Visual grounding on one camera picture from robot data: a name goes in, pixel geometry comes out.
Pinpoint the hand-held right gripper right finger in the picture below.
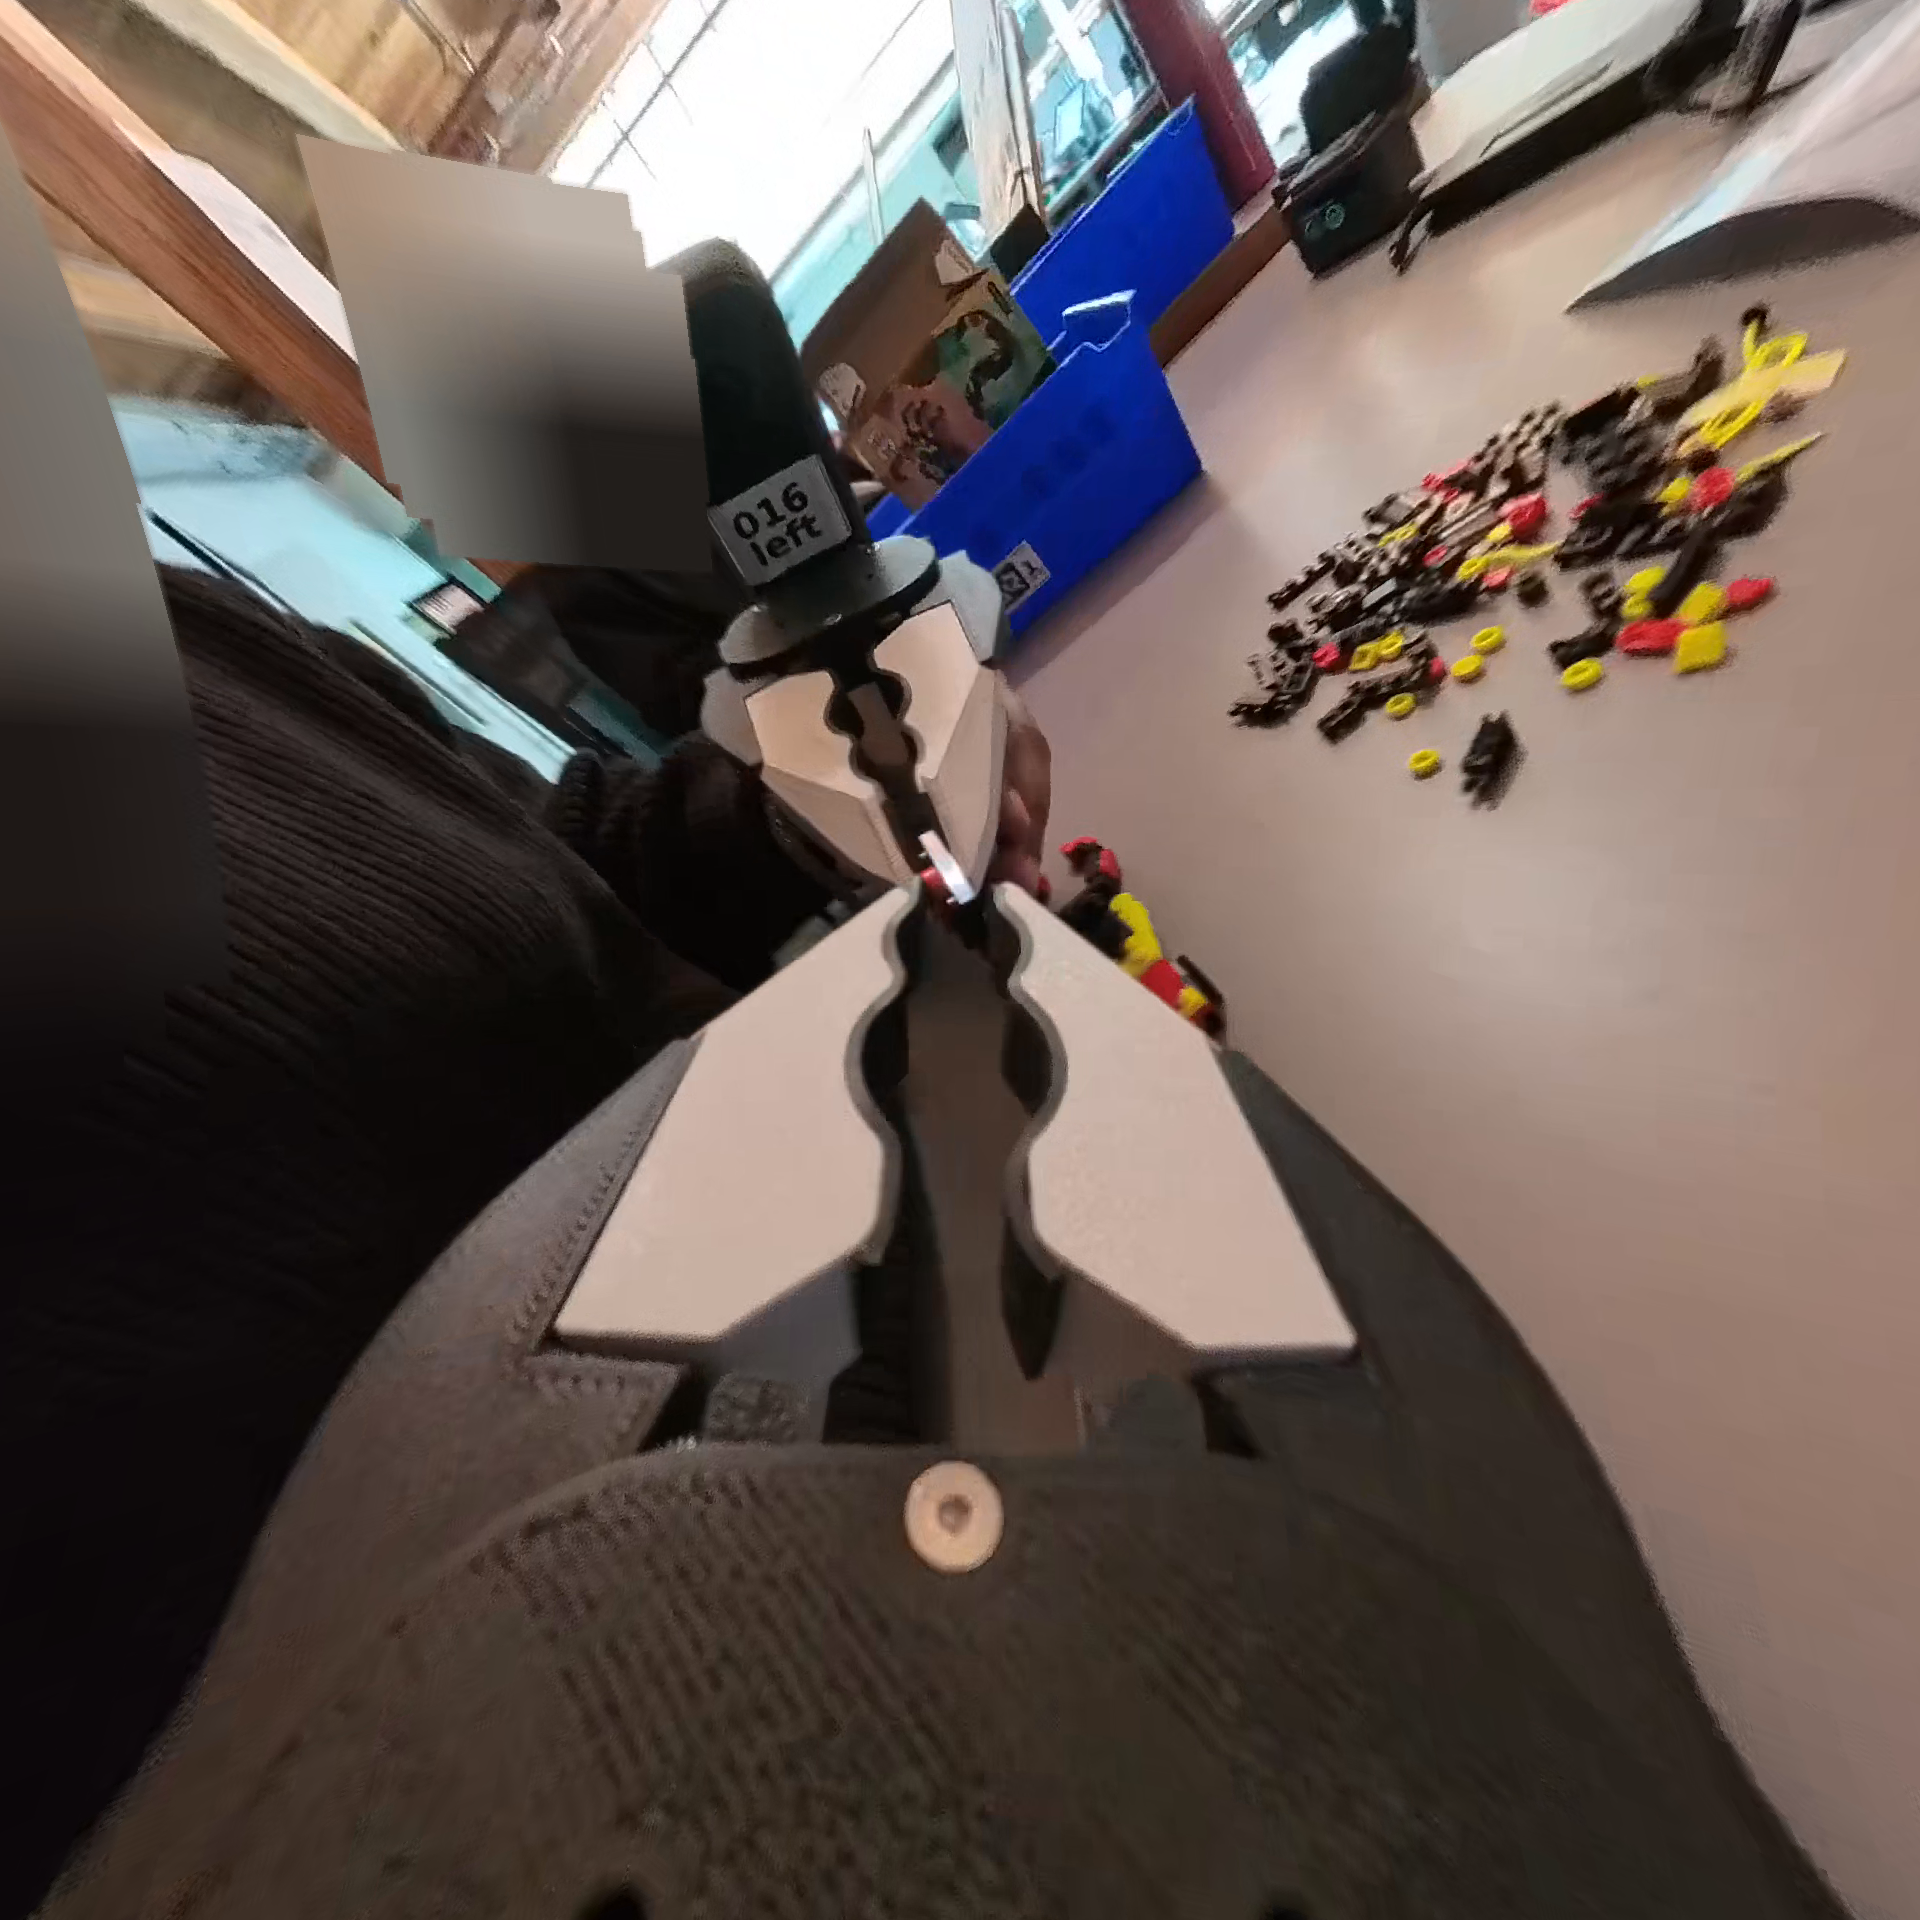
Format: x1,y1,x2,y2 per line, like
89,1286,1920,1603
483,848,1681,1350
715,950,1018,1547
993,883,1361,1412

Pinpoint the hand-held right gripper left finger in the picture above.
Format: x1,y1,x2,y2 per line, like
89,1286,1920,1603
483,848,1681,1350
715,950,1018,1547
552,883,922,1404

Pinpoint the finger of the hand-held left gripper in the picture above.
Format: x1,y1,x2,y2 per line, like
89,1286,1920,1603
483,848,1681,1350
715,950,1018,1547
703,660,912,888
879,598,1016,894

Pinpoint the yellow red black lego model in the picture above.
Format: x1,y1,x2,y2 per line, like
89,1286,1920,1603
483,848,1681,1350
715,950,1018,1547
1055,833,1233,1043

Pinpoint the pile of lego pieces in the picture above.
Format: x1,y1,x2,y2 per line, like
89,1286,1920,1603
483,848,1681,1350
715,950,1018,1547
1227,303,1849,783

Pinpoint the person's left forearm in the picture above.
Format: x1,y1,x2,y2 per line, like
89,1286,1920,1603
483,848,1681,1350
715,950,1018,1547
547,732,849,969

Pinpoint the lego instruction booklet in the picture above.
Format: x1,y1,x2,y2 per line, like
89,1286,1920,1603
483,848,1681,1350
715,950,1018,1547
1563,0,1920,312

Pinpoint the person's left hand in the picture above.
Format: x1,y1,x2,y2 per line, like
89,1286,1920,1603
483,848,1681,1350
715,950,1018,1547
991,702,1057,897

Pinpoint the printed cardboard box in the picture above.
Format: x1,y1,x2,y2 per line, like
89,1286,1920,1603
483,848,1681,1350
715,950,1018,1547
801,199,1057,509

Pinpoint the blue plastic bin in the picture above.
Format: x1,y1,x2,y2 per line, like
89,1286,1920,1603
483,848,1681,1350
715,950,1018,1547
867,288,1207,644
1005,95,1242,358

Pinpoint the dark red pole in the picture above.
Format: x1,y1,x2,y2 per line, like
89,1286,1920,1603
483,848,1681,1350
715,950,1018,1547
1122,0,1280,214

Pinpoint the black device with display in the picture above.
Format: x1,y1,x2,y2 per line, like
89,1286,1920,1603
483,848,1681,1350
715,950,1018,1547
1271,108,1431,281

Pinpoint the wooden beam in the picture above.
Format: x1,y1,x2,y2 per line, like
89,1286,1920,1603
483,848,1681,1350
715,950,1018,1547
0,0,395,496

